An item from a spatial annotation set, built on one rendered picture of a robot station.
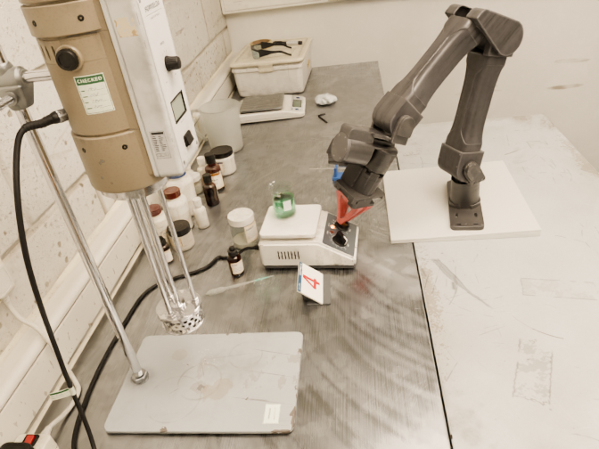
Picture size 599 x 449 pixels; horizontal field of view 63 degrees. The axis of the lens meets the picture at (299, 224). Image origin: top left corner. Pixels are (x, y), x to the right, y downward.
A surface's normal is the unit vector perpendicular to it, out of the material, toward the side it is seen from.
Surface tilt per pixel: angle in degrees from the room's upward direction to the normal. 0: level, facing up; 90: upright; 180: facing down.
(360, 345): 0
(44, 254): 90
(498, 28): 91
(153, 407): 0
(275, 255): 90
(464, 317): 0
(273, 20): 91
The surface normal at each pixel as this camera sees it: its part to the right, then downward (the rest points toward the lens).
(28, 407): 0.99, -0.05
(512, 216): -0.15, -0.82
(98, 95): 0.20, 0.51
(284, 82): -0.12, 0.60
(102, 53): 0.54, 0.40
